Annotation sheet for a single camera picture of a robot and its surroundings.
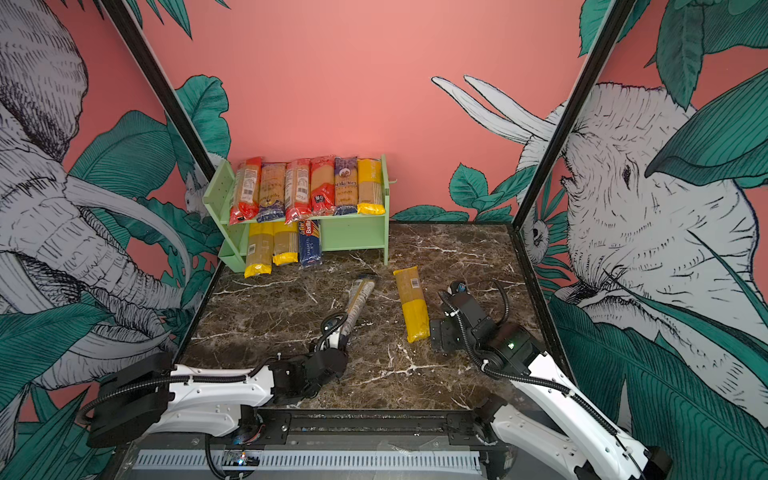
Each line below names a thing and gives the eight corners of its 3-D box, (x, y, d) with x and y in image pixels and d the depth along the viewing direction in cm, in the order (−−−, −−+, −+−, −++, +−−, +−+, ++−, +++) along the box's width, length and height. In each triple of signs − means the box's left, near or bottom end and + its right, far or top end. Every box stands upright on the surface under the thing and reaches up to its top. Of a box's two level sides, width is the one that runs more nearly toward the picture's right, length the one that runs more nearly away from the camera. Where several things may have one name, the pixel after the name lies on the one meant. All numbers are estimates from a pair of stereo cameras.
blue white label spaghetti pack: (341, 335, 92) (336, 321, 85) (362, 287, 104) (360, 271, 96) (355, 339, 91) (352, 326, 84) (375, 290, 103) (374, 275, 95)
